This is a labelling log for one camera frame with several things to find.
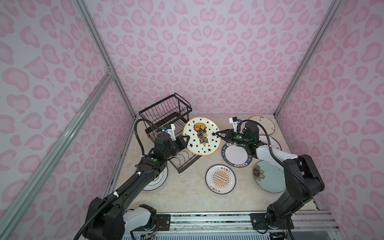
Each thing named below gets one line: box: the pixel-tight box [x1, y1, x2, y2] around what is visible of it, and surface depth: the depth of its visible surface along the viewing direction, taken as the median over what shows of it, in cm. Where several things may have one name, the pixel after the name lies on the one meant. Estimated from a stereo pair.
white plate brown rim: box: [248, 115, 275, 136], surface depth 116 cm
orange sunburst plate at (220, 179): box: [205, 164, 237, 195], surface depth 89 cm
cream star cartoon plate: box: [183, 117, 221, 156], surface depth 83 cm
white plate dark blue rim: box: [221, 142, 253, 168], surface depth 95 cm
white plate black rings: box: [143, 166, 169, 191], surface depth 87 cm
